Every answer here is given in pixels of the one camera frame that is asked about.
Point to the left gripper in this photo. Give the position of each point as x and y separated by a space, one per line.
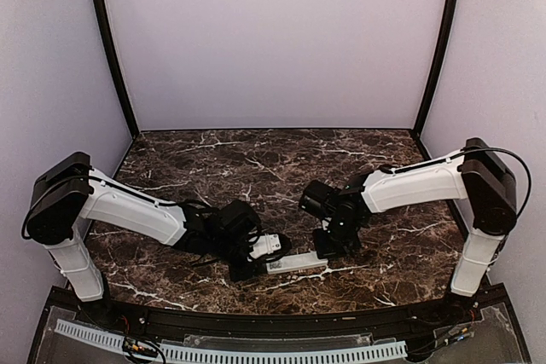
255 270

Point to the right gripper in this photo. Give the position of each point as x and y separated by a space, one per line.
324 251

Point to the white remote control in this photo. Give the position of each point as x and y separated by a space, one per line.
296 262

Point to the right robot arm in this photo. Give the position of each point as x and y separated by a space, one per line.
475 172

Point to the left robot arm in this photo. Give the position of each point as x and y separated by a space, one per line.
73 189

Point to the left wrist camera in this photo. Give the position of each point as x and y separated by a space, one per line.
269 248

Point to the white slotted cable duct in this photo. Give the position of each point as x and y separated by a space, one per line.
217 350

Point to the black front rail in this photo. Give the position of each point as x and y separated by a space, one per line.
413 320

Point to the right black frame post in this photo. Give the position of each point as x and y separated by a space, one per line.
440 49

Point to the black frame post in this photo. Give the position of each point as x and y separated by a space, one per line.
440 49
114 67

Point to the left black frame post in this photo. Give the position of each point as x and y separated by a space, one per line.
114 67

